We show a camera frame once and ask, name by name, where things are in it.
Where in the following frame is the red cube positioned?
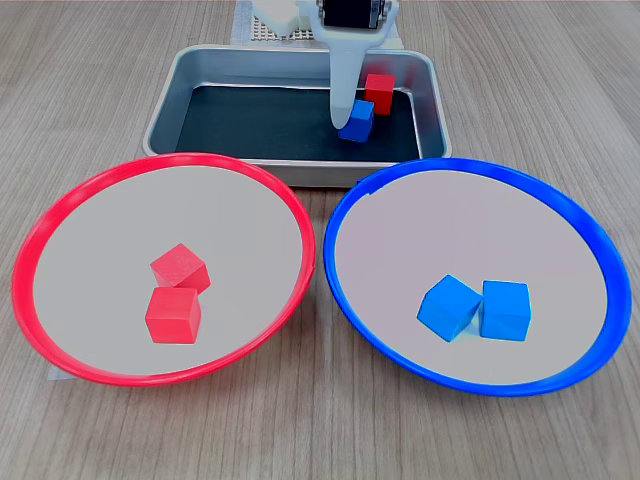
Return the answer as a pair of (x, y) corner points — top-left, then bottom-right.
(149, 242), (212, 295)
(144, 286), (202, 345)
(363, 73), (397, 116)

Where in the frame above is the blue cube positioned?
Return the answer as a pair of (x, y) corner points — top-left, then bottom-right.
(416, 273), (485, 344)
(478, 279), (532, 343)
(337, 98), (376, 144)

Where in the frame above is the steel tray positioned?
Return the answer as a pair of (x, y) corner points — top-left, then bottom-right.
(142, 43), (453, 189)

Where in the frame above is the black tray mat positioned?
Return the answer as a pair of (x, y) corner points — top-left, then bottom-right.
(174, 84), (421, 164)

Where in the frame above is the blue-rimmed white plate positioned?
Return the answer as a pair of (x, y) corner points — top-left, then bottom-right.
(323, 157), (633, 399)

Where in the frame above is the red-rimmed white plate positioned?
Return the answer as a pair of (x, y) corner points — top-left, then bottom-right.
(11, 152), (317, 389)

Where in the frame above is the pale perforated base plate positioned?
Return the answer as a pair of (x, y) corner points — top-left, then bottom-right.
(248, 13), (401, 51)

